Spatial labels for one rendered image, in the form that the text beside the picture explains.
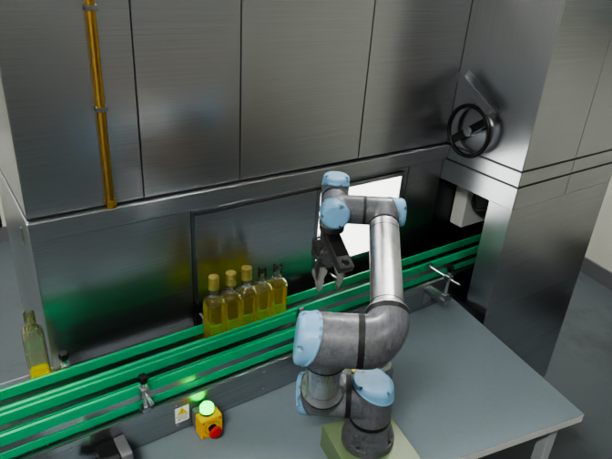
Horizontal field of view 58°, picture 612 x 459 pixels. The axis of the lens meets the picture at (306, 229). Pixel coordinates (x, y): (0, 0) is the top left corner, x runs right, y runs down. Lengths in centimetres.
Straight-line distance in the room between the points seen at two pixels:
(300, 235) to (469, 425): 86
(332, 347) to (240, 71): 93
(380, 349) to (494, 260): 130
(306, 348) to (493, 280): 139
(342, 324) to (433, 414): 88
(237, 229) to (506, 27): 120
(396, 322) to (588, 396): 243
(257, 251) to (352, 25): 82
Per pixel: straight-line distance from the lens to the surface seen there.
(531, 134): 219
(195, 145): 173
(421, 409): 198
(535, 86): 217
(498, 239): 235
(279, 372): 192
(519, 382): 221
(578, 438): 326
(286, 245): 202
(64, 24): 155
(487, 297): 247
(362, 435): 165
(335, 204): 139
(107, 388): 176
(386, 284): 126
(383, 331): 117
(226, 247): 189
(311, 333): 115
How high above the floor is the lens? 209
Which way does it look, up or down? 27 degrees down
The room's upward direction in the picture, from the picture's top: 4 degrees clockwise
